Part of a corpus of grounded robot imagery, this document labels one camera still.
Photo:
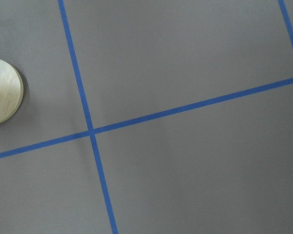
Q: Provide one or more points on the wooden mug tree stand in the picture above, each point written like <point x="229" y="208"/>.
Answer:
<point x="11" y="90"/>

